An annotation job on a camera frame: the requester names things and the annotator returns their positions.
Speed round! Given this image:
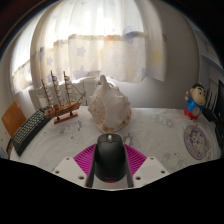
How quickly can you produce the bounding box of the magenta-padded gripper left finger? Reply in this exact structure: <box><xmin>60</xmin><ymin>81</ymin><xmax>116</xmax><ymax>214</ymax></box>
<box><xmin>52</xmin><ymin>143</ymin><xmax>98</xmax><ymax>188</ymax></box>

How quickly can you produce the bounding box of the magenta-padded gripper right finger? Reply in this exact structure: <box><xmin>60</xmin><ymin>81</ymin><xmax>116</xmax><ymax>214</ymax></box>
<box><xmin>123</xmin><ymin>143</ymin><xmax>170</xmax><ymax>189</ymax></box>

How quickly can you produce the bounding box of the black computer mouse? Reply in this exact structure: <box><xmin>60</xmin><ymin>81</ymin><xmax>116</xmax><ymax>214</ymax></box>
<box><xmin>94</xmin><ymin>133</ymin><xmax>128</xmax><ymax>184</ymax></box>

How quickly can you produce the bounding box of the white printed tablecloth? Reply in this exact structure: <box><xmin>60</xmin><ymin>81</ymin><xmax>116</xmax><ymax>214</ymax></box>
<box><xmin>9</xmin><ymin>106</ymin><xmax>224</xmax><ymax>191</ymax></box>

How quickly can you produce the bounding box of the wooden model sailing ship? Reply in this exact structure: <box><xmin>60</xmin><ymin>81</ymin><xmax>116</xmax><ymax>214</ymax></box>
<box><xmin>40</xmin><ymin>69</ymin><xmax>88</xmax><ymax>125</ymax></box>

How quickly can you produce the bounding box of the black keyboard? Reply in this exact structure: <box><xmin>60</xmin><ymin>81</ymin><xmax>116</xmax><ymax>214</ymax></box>
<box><xmin>10</xmin><ymin>107</ymin><xmax>53</xmax><ymax>157</ymax></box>

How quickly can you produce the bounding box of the large white conch shell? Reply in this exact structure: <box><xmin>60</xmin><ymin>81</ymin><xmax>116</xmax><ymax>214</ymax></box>
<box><xmin>87</xmin><ymin>74</ymin><xmax>133</xmax><ymax>134</ymax></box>

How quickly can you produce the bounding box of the white radiator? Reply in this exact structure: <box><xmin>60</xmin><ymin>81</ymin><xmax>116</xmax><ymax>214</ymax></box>
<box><xmin>28</xmin><ymin>78</ymin><xmax>101</xmax><ymax>111</ymax></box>

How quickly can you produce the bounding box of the wooden chair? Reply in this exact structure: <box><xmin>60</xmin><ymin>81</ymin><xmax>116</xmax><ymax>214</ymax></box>
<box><xmin>0</xmin><ymin>100</ymin><xmax>27</xmax><ymax>158</ymax></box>

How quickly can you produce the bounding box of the cartoon boy figurine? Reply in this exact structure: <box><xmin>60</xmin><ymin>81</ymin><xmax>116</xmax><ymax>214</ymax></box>
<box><xmin>183</xmin><ymin>82</ymin><xmax>206</xmax><ymax>121</ymax></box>

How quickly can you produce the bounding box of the white star-print curtain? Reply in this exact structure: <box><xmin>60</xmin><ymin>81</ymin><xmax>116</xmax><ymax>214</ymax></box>
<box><xmin>11</xmin><ymin>0</ymin><xmax>168</xmax><ymax>93</ymax></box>

